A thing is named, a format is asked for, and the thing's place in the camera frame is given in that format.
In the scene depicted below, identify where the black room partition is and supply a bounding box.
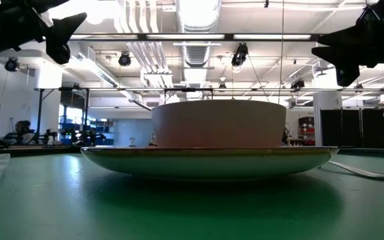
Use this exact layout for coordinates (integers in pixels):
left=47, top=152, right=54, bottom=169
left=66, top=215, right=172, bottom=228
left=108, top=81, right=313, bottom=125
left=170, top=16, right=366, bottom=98
left=320, top=107, right=384, bottom=149

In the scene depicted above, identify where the silver round ceiling duct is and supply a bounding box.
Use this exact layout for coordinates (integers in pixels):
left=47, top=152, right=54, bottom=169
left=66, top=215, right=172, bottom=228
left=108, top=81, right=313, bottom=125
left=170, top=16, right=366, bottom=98
left=175, top=0, right=222, bottom=101

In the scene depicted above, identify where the black background station frame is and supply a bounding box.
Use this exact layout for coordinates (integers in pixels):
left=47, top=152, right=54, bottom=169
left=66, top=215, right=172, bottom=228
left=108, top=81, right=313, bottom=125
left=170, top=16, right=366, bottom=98
left=163, top=87, right=214, bottom=105
left=33, top=86, right=91, bottom=146

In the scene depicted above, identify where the white plate with brown rim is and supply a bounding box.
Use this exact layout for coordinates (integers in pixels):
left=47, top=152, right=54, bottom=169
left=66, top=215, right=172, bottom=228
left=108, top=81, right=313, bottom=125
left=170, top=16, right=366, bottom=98
left=80, top=145, right=340, bottom=181

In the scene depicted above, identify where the white building column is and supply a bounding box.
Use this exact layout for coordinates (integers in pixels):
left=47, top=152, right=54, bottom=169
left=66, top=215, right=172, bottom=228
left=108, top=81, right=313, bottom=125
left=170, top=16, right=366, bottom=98
left=313, top=71, right=343, bottom=147

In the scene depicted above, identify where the white ceiling pipe bundle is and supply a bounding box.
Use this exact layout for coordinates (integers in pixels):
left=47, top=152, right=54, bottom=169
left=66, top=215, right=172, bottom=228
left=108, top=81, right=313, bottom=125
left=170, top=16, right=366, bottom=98
left=116, top=0, right=175, bottom=89

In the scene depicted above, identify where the white ceramic bowl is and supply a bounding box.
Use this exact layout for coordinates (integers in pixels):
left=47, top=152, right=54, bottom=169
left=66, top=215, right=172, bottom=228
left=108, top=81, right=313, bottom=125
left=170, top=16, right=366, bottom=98
left=151, top=99, right=287, bottom=149

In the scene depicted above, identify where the shelf with red items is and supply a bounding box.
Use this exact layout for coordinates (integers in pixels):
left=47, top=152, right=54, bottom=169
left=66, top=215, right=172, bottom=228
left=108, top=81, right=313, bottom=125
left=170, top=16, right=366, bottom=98
left=297, top=116, right=316, bottom=147

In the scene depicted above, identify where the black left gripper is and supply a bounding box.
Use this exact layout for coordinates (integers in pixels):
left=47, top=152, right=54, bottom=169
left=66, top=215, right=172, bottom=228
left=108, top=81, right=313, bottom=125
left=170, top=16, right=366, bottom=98
left=0, top=0, right=88, bottom=65

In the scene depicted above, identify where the thin hanging cable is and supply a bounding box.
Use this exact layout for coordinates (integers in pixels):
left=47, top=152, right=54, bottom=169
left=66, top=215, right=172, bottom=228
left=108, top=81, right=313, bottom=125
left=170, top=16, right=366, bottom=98
left=277, top=0, right=285, bottom=105
left=247, top=55, right=272, bottom=103

